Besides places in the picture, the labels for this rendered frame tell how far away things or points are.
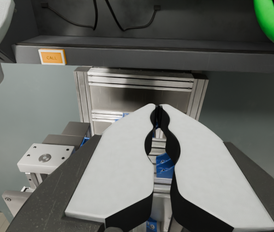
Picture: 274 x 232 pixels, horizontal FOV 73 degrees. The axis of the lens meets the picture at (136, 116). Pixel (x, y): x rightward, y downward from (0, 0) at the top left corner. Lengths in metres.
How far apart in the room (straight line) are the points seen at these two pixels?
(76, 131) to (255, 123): 1.49
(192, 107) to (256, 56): 0.90
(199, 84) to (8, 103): 1.56
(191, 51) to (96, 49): 0.20
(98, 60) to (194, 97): 0.94
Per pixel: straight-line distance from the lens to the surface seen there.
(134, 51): 0.40
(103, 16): 0.52
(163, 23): 0.51
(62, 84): 1.61
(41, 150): 0.65
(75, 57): 0.43
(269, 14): 0.21
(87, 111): 1.37
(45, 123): 1.89
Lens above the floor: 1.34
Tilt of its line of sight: 57 degrees down
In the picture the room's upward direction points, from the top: 174 degrees counter-clockwise
